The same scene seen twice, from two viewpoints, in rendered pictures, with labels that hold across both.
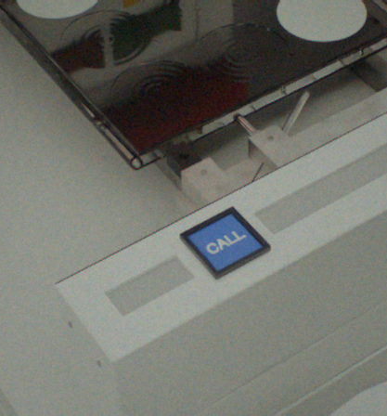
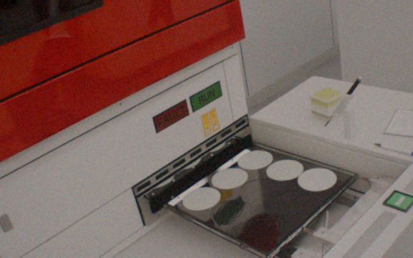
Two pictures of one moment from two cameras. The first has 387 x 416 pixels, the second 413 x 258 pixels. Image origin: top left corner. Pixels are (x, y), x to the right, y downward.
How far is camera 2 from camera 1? 0.22 m
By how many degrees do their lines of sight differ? 21
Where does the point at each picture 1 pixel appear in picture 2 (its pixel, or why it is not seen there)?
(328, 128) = (341, 223)
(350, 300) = not seen: outside the picture
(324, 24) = (320, 183)
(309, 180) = (354, 241)
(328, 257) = not seen: outside the picture
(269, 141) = (323, 233)
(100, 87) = (237, 231)
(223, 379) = not seen: outside the picture
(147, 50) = (251, 212)
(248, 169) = (316, 249)
